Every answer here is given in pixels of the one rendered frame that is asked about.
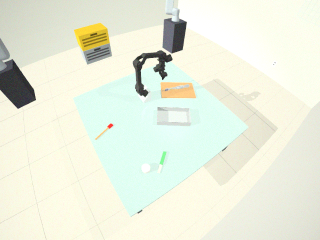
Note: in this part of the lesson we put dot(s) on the light wooden board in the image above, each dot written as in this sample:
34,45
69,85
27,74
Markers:
186,92

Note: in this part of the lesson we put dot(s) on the white ball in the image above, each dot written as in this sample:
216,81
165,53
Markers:
145,168

